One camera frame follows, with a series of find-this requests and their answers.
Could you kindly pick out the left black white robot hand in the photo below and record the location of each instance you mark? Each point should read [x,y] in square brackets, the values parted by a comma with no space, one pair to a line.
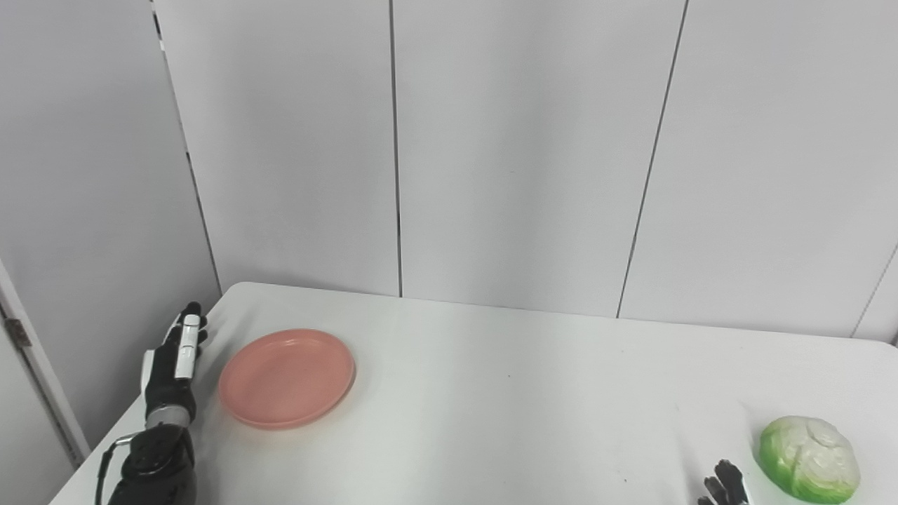
[172,372]

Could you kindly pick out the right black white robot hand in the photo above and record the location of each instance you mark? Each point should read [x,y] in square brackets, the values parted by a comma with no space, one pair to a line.
[724,485]

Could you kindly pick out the green white cabbage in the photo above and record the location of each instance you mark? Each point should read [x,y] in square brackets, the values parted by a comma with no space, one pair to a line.
[810,459]

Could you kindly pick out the pink round plate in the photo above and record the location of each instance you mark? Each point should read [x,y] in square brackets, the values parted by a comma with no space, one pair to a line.
[286,379]

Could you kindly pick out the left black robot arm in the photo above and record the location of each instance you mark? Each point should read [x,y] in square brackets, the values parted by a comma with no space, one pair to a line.
[156,466]

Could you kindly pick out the metal door hinge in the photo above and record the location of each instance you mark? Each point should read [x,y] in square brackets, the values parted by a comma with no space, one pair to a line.
[17,332]

